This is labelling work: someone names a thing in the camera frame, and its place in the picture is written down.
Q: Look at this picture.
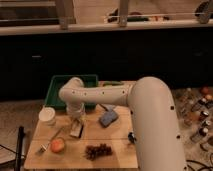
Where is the grey cloth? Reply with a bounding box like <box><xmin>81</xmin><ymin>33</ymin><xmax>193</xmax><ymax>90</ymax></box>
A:
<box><xmin>100</xmin><ymin>104</ymin><xmax>116</xmax><ymax>111</ymax></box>

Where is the green plastic tray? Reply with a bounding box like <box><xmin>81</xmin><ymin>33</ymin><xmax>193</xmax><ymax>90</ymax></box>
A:
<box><xmin>44</xmin><ymin>74</ymin><xmax>98</xmax><ymax>110</ymax></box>

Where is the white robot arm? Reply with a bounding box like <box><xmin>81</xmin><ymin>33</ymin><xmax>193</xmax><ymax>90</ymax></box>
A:
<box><xmin>59</xmin><ymin>77</ymin><xmax>187</xmax><ymax>171</ymax></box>

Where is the spice bottles cluster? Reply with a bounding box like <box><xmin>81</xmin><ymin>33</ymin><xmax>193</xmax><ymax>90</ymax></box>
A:
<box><xmin>178</xmin><ymin>88</ymin><xmax>213</xmax><ymax>144</ymax></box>

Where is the bunch of dark grapes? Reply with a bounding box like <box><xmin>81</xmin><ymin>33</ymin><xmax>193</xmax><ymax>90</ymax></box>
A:
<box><xmin>85</xmin><ymin>144</ymin><xmax>112</xmax><ymax>160</ymax></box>

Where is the orange peach fruit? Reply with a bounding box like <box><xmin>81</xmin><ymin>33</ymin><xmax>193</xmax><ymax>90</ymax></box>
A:
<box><xmin>50</xmin><ymin>138</ymin><xmax>65</xmax><ymax>153</ymax></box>

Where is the wooden board eraser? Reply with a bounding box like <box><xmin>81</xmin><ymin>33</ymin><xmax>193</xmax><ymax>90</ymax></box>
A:
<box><xmin>70</xmin><ymin>119</ymin><xmax>84</xmax><ymax>138</ymax></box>

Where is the black floor cable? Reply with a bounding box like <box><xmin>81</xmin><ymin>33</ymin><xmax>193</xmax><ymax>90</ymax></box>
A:
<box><xmin>185</xmin><ymin>159</ymin><xmax>213</xmax><ymax>171</ymax></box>

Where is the blue sponge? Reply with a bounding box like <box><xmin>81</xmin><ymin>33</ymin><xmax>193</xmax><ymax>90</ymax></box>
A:
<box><xmin>99</xmin><ymin>110</ymin><xmax>118</xmax><ymax>127</ymax></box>

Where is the white plastic cup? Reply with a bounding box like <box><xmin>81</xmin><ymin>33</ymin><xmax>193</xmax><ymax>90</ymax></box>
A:
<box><xmin>39</xmin><ymin>107</ymin><xmax>56</xmax><ymax>126</ymax></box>

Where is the metal fork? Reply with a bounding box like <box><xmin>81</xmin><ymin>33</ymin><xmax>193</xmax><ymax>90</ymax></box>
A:
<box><xmin>35</xmin><ymin>127</ymin><xmax>63</xmax><ymax>155</ymax></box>

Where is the black pole stand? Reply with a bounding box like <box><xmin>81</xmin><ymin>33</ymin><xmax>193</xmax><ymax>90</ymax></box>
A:
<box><xmin>14</xmin><ymin>126</ymin><xmax>25</xmax><ymax>171</ymax></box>

